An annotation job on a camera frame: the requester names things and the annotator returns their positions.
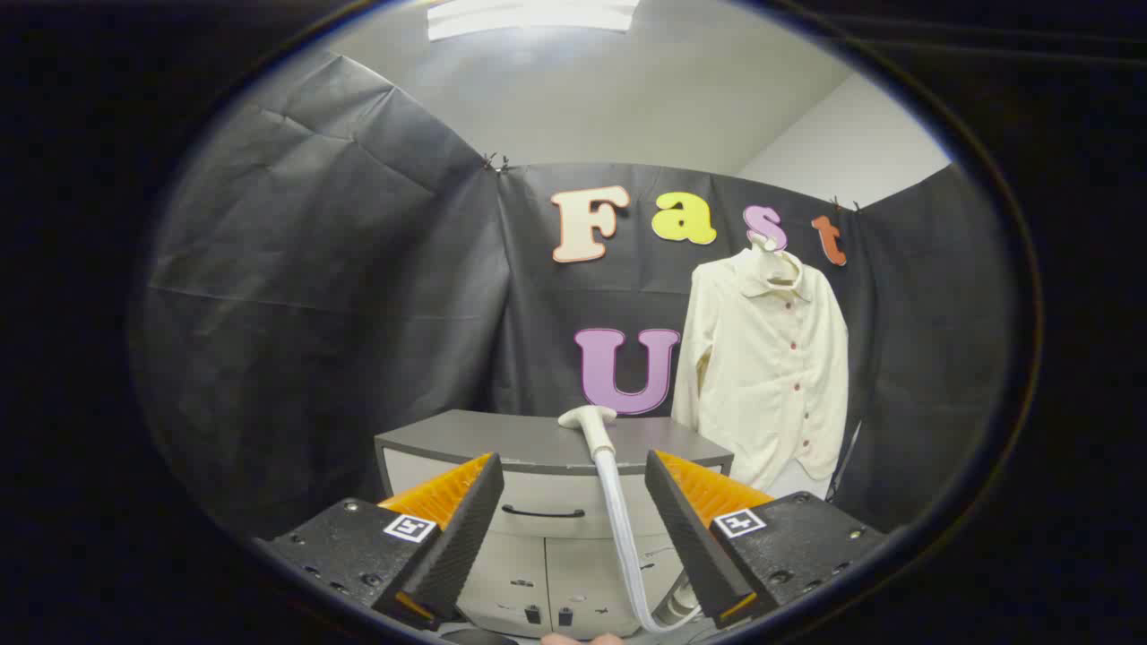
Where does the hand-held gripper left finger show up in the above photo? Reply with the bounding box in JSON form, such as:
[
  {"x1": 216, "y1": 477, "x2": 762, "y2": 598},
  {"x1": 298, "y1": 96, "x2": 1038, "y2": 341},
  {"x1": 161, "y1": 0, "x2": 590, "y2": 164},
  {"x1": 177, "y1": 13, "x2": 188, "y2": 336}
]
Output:
[{"x1": 254, "y1": 452, "x2": 505, "y2": 632}]

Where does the thin steamer stand pole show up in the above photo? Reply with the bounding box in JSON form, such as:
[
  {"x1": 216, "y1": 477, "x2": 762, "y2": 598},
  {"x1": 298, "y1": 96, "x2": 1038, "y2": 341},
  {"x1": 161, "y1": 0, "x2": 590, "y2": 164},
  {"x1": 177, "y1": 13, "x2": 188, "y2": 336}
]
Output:
[{"x1": 829, "y1": 421, "x2": 863, "y2": 503}]

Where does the ceiling light panel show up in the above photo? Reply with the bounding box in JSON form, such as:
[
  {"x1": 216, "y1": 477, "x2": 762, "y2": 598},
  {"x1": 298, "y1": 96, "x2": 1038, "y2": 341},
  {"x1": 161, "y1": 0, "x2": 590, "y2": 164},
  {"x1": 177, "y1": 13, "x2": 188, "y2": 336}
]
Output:
[{"x1": 426, "y1": 0, "x2": 642, "y2": 43}]

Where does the white garment steamer head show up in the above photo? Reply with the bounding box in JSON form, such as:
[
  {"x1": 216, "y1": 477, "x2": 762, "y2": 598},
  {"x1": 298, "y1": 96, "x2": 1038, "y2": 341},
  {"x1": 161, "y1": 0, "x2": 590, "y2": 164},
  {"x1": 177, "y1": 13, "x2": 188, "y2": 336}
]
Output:
[{"x1": 558, "y1": 405, "x2": 619, "y2": 462}]

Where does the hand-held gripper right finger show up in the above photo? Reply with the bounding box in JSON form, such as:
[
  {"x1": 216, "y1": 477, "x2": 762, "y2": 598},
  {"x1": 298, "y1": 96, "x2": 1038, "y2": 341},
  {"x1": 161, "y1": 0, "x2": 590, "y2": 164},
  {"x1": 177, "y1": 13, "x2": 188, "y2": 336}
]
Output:
[{"x1": 645, "y1": 450, "x2": 888, "y2": 630}]

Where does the pale garment steamer hose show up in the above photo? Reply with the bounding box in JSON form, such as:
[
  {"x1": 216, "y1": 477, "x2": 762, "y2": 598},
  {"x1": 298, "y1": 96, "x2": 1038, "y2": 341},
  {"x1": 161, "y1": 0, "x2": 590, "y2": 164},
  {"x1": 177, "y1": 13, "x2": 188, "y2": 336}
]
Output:
[{"x1": 593, "y1": 448, "x2": 704, "y2": 635}]

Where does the black backdrop cloth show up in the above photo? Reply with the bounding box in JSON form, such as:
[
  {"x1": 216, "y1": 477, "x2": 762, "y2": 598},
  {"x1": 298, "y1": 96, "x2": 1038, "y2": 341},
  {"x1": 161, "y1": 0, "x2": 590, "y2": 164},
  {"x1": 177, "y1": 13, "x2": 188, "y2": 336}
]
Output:
[{"x1": 134, "y1": 49, "x2": 1018, "y2": 538}]

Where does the white cabinet with grey top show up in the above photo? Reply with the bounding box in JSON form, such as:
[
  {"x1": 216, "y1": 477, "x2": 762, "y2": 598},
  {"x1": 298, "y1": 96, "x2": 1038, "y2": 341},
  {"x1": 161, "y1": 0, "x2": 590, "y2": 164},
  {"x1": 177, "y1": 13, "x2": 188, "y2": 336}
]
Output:
[{"x1": 375, "y1": 409, "x2": 734, "y2": 639}]

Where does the cream button-up shirt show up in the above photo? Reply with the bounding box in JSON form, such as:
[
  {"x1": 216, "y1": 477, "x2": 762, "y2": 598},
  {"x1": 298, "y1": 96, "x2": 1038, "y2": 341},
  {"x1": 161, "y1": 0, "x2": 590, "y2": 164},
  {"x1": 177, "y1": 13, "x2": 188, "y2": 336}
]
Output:
[{"x1": 670, "y1": 248, "x2": 850, "y2": 492}]

